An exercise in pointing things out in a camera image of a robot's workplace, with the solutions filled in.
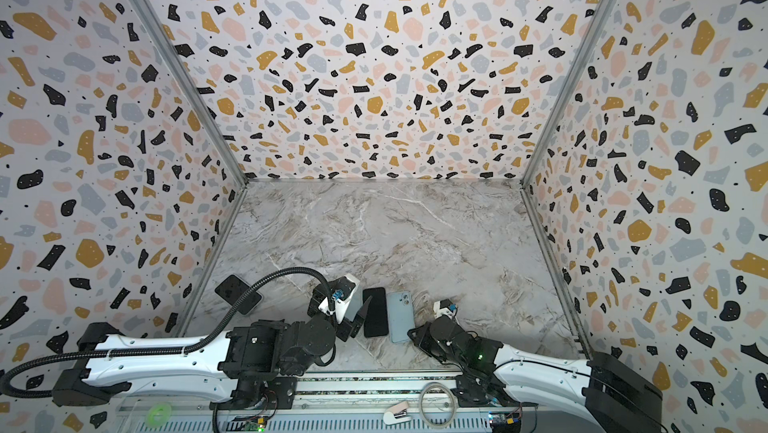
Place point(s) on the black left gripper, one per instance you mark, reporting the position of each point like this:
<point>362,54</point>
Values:
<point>349,327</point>

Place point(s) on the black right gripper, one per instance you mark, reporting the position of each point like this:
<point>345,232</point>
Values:
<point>433,330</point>

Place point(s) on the small phone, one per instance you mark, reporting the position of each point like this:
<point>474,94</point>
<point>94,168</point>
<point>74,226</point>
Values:
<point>376,321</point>

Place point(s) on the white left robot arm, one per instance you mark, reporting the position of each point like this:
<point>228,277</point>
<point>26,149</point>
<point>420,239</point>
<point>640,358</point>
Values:
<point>234,370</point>

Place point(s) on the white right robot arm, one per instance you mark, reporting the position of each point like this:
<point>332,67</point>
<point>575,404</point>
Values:
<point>601,389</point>

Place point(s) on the black phone on table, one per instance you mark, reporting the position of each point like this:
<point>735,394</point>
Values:
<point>232,288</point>

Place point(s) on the white pink stapler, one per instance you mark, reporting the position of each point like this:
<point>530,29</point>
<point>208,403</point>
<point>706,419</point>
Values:
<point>397,414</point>

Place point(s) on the green tape roll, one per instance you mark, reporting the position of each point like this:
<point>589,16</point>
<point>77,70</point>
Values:
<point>158,415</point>

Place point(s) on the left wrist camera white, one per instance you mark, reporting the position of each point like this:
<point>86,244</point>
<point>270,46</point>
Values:
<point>336,296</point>

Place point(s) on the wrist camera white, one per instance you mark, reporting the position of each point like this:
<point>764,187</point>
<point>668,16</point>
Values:
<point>445,308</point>
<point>336,296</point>

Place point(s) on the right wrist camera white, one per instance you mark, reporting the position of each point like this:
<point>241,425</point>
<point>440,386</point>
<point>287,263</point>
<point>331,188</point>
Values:
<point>445,308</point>

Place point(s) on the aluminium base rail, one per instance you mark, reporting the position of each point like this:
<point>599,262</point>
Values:
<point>352,402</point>

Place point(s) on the aluminium corner post left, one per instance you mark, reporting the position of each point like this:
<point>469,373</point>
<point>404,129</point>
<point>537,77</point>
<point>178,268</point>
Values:
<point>168,53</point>

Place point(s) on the aluminium corner post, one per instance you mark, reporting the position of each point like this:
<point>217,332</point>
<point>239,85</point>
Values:
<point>602,12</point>
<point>168,53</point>

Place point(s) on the aluminium corner post right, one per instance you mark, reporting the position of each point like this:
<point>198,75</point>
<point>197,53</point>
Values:
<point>602,12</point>

